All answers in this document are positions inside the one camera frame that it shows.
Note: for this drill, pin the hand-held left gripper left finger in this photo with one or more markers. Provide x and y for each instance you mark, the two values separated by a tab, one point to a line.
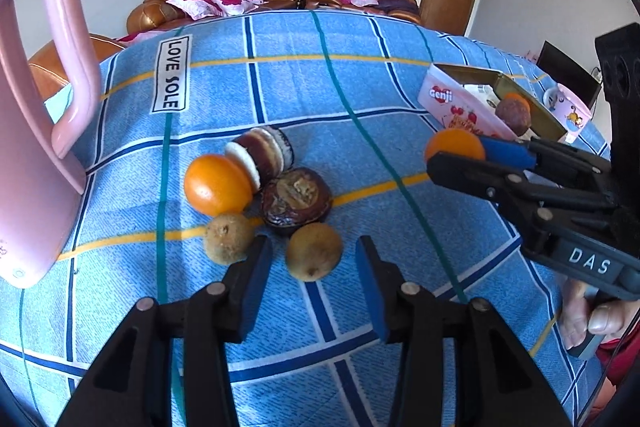
255	287

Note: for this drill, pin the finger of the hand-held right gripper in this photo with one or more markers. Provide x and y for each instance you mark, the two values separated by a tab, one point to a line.
505	152
465	174

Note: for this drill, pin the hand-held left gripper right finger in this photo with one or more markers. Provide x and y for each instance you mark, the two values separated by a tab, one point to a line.
372	292

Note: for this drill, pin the orange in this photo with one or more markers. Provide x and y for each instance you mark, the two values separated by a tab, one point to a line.
452	144
215	187
515	97

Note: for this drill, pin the purple passion fruit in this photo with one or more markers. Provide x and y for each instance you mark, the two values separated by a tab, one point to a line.
512	117

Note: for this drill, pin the brown kiwi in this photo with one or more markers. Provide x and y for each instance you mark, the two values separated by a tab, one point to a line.
312	252
227	237

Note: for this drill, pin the pink tin box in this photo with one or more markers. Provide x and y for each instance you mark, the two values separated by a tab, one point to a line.
450	102

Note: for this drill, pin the dark brown mangosteen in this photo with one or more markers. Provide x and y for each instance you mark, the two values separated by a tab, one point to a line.
295	202

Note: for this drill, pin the brown white-edged mangosteen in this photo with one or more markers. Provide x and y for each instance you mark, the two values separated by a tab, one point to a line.
265	152

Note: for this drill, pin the person's right forearm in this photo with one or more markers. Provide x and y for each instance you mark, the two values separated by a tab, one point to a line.
615	359

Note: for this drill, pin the person's right hand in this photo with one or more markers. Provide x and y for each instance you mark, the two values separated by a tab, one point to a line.
580	312

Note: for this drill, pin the pink cartoon cup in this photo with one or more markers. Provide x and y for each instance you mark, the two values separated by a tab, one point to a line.
572	112

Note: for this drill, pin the pink bag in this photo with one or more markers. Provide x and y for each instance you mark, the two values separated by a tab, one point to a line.
531	54

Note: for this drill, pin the black television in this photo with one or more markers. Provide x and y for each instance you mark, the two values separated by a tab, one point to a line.
565	67

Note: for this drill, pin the blue checked tablecloth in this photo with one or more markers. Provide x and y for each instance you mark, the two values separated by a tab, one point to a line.
350	72

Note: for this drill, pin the dark purple cloth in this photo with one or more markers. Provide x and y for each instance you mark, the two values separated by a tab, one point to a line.
397	5

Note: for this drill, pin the pink plastic jug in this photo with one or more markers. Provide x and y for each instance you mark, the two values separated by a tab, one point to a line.
30	207

